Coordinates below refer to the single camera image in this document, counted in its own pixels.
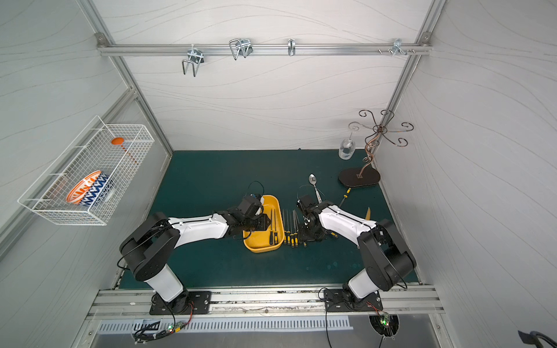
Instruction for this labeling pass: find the yellow plastic storage tray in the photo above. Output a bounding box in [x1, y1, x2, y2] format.
[243, 195, 285, 253]

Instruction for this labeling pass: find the yellow black screwdriver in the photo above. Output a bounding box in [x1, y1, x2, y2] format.
[338, 188, 352, 207]

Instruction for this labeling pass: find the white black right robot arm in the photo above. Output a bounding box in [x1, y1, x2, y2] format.
[297, 195, 417, 301]

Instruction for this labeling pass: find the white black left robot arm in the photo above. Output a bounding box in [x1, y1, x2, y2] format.
[119, 194, 271, 303]

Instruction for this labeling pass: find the silver metal spoon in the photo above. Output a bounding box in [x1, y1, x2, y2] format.
[308, 174, 322, 203]

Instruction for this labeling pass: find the brown metal cup tree stand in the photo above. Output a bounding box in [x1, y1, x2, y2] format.
[338, 109, 415, 190]

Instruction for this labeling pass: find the clear glass cup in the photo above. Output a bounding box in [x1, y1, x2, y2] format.
[338, 134, 355, 160]

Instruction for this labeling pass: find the blue white patterned bowl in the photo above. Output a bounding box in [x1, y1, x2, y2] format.
[78, 172, 113, 207]

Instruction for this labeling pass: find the orange ladle in basket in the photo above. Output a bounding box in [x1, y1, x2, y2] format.
[111, 137, 139, 165]

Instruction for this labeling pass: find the orange white patterned bowl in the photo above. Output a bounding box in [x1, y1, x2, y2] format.
[65, 171, 102, 204]

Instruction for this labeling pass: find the metal double hook left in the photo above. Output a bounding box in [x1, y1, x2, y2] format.
[182, 45, 205, 77]

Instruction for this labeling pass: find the metal double hook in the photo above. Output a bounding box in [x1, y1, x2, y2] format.
[229, 39, 253, 60]
[182, 45, 205, 77]

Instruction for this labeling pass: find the metal double hook middle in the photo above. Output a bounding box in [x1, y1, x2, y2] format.
[229, 39, 253, 60]

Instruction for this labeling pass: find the small metal hook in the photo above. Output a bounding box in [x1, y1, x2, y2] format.
[287, 39, 296, 57]

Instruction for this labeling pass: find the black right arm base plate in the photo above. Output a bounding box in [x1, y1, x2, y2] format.
[318, 288, 383, 313]

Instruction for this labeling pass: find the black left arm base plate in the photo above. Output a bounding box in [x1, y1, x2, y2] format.
[149, 291, 213, 316]

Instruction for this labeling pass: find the black cable bundle with led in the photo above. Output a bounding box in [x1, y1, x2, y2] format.
[132, 319, 188, 343]

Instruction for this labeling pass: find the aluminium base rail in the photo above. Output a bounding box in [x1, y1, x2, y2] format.
[86, 283, 445, 320]

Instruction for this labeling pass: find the white wire wall basket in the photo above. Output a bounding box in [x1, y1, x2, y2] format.
[17, 116, 155, 226]

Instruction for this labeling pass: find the aluminium top cross rail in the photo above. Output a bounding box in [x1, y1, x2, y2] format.
[97, 42, 433, 57]

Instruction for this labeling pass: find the metal hook bracket right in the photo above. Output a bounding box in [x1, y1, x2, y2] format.
[377, 39, 416, 56]

